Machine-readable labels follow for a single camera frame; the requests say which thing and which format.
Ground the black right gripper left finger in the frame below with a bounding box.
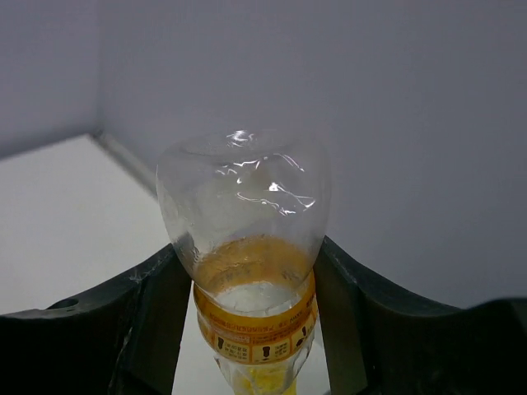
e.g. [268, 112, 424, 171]
[1, 245, 191, 394]

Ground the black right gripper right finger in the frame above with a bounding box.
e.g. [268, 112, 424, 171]
[315, 239, 526, 394]

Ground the small bottle yellow cap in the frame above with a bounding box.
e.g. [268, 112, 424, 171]
[156, 130, 331, 394]

